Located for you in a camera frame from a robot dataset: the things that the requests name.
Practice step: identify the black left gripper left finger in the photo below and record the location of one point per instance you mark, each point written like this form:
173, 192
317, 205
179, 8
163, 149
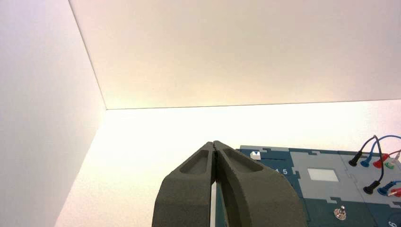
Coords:
184, 200

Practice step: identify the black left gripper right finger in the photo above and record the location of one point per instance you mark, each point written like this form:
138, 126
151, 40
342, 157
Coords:
263, 200

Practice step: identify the white slider knob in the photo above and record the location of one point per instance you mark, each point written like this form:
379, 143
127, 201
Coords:
255, 155

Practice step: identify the teal and grey task box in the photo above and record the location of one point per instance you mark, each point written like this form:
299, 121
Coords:
316, 216

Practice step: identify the silver metal toggle switch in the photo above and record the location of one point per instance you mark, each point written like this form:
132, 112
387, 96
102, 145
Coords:
340, 213

